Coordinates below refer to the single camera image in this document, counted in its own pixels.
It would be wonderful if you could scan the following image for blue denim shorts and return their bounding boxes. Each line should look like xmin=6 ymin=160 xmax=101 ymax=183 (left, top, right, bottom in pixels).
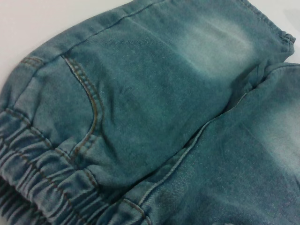
xmin=0 ymin=0 xmax=300 ymax=225

